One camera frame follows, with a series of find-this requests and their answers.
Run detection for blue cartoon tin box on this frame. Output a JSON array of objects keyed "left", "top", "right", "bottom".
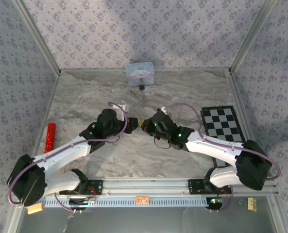
[{"left": 125, "top": 62, "right": 156, "bottom": 88}]

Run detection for red glitter tube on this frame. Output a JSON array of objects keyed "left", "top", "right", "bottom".
[{"left": 44, "top": 123, "right": 56, "bottom": 154}]

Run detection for black white chessboard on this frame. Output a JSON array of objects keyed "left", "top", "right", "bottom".
[{"left": 200, "top": 105, "right": 250, "bottom": 168}]

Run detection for circuit board with LEDs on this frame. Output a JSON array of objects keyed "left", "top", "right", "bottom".
[{"left": 206, "top": 197, "right": 224, "bottom": 210}]

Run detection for small wooden block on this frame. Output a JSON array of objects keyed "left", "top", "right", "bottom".
[
  {"left": 27, "top": 203, "right": 44, "bottom": 215},
  {"left": 247, "top": 197, "right": 257, "bottom": 213}
]

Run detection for aluminium frame bar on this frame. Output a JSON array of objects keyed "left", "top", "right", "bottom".
[
  {"left": 227, "top": 70, "right": 288, "bottom": 233},
  {"left": 60, "top": 68, "right": 232, "bottom": 73},
  {"left": 6, "top": 71, "right": 61, "bottom": 233}
]

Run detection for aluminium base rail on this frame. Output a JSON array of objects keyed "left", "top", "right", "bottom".
[{"left": 89, "top": 178, "right": 278, "bottom": 195}]

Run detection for red base wires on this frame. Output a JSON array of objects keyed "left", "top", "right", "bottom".
[{"left": 86, "top": 186, "right": 98, "bottom": 198}]

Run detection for slotted grey cable duct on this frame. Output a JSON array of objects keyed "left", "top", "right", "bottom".
[{"left": 40, "top": 196, "right": 209, "bottom": 208}]

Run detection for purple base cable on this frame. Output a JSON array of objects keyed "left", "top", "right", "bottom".
[
  {"left": 54, "top": 192, "right": 84, "bottom": 214},
  {"left": 209, "top": 185, "right": 234, "bottom": 214}
]

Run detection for aluminium frame post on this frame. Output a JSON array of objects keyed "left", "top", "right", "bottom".
[
  {"left": 11, "top": 0, "right": 62, "bottom": 75},
  {"left": 230, "top": 0, "right": 279, "bottom": 73}
]

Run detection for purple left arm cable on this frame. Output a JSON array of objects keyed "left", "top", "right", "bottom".
[{"left": 7, "top": 101, "right": 129, "bottom": 206}]

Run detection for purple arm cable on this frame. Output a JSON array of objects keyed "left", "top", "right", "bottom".
[
  {"left": 165, "top": 102, "right": 282, "bottom": 181},
  {"left": 7, "top": 101, "right": 129, "bottom": 206}
]

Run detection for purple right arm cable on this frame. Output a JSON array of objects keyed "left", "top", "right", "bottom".
[{"left": 165, "top": 102, "right": 282, "bottom": 181}]

